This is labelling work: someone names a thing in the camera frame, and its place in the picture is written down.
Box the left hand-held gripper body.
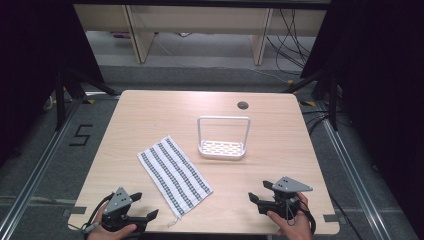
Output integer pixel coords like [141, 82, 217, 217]
[101, 186, 148, 233]

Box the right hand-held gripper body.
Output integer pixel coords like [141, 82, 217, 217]
[257, 176, 314, 220]

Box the striped white dishcloth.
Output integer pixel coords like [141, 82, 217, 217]
[137, 134, 214, 228]

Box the white rack with handle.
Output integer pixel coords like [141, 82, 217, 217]
[196, 115, 252, 161]

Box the person's left hand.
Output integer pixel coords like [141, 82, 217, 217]
[86, 203, 138, 240]

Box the person's right hand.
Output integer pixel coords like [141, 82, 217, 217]
[266, 192, 313, 240]

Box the black tape floor mark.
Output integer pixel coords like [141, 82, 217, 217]
[68, 123, 94, 147]

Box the black metal stand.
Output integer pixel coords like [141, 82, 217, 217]
[54, 67, 118, 132]
[283, 69, 340, 132]

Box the beige wooden desk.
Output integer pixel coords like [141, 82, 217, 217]
[73, 3, 328, 66]

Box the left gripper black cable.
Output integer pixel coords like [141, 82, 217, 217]
[79, 192, 115, 234]

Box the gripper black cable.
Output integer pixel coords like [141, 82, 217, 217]
[79, 192, 115, 234]
[299, 197, 317, 235]

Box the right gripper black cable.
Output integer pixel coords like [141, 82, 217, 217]
[299, 197, 317, 235]

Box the black floor cable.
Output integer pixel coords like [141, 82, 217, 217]
[328, 192, 364, 240]

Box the aluminium floor rail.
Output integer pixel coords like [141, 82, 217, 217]
[0, 94, 86, 240]
[318, 99, 393, 240]

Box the bundle of black cables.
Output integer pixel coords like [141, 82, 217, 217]
[265, 8, 317, 74]

